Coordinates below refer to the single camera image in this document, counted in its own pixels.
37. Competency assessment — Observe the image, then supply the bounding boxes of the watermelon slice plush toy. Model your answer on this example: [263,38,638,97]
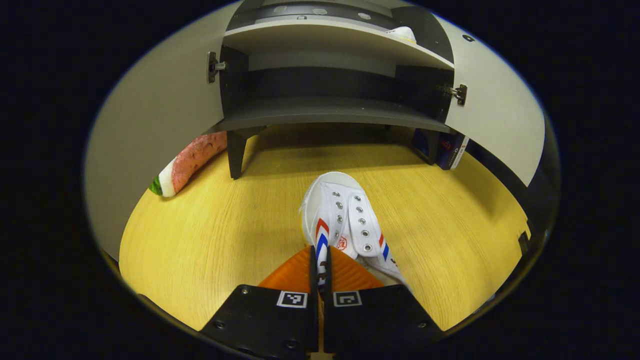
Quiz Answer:
[148,131,229,199]

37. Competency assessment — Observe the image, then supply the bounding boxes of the dark blue book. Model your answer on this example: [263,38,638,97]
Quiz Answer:
[411,128,437,164]

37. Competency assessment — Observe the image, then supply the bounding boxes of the grey blue book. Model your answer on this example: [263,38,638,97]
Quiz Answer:
[434,131,470,171]

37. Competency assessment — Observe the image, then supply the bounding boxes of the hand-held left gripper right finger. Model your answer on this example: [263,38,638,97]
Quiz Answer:
[320,245,447,357]

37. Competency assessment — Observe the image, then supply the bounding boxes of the white cabinet door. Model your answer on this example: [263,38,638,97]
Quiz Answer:
[84,0,242,262]
[434,14,547,188]

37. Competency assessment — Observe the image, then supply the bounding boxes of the white shoe cabinet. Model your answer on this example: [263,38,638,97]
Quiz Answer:
[206,0,469,181]

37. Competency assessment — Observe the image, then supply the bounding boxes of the white striped shoe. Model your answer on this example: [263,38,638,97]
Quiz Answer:
[384,26,417,46]
[299,171,414,295]

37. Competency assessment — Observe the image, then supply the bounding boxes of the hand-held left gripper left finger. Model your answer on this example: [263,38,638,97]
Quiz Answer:
[199,245,320,359]

